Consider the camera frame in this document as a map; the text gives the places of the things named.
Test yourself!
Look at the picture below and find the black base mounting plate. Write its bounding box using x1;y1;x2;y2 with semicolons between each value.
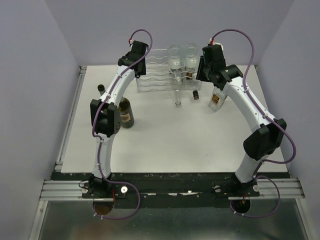
82;172;260;209

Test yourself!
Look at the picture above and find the round clear bottle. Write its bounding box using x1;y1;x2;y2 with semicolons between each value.
167;44;183;82
183;43;200;75

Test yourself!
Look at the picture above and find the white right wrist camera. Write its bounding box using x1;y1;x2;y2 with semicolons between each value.
213;42;224;50

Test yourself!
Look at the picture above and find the white wire wine rack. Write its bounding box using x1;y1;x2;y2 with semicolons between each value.
135;49;202;93

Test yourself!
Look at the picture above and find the dark wine bottle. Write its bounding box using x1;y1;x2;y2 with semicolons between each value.
118;97;135;129

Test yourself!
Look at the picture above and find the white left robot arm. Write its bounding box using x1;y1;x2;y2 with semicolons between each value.
88;40;149;198

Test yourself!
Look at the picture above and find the clear flask bottle black cap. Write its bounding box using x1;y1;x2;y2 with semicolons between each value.
208;86;228;113

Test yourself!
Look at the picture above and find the small black bottle cap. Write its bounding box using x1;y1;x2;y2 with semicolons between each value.
192;90;199;100

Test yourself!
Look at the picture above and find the clear tall bottle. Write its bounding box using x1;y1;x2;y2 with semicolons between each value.
170;69;183;108

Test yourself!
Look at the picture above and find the aluminium rail frame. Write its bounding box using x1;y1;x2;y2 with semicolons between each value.
29;65;306;240

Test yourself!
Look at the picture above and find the clear square bottle brown label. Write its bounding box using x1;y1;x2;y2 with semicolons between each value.
185;71;198;85

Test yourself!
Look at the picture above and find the green wine bottle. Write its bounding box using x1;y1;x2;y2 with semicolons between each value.
97;84;106;96

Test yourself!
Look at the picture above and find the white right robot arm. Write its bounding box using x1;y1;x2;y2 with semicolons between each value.
196;44;287;196

